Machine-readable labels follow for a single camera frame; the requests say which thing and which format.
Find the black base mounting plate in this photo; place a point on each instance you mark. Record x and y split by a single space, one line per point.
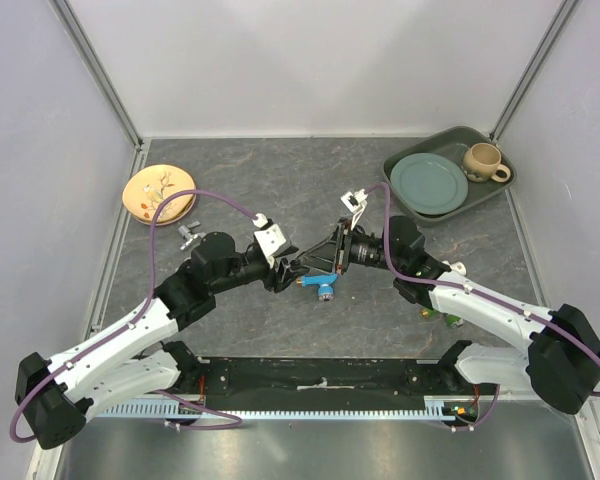
319 384

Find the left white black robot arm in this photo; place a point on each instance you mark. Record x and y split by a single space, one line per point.
57 396

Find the silver metal faucet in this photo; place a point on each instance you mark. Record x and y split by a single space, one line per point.
188 234

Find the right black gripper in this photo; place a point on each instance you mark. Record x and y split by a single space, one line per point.
333 256

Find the green water faucet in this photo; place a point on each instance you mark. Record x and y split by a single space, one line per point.
452 321

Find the white pvc elbow right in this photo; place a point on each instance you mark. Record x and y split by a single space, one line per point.
458 267

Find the beige ceramic mug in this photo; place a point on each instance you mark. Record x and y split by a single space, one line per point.
483 162

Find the orange bird pattern plate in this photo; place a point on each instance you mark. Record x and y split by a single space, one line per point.
147 189

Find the dark green rectangular tray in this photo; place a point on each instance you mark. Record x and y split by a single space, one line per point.
451 144

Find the teal round plate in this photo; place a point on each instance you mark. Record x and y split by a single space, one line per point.
429 184

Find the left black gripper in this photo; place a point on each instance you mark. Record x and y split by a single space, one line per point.
278 282

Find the blue water faucet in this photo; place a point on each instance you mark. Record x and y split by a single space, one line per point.
324 284

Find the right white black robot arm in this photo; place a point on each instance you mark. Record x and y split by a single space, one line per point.
554 353

